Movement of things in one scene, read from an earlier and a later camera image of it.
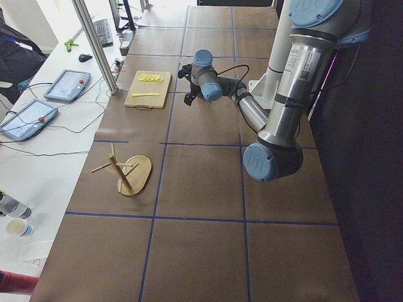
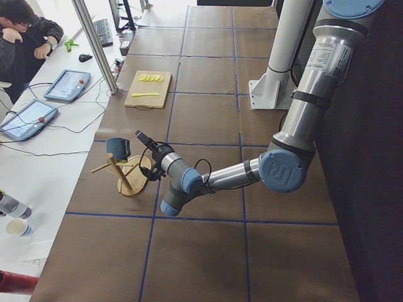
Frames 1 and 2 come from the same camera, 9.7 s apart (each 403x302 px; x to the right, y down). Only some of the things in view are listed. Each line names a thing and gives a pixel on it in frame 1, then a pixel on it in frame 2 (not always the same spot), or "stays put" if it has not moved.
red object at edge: x=14 y=282 stays put
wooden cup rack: x=134 y=173 stays put
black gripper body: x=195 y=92 → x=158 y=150
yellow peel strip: x=150 y=94 stays put
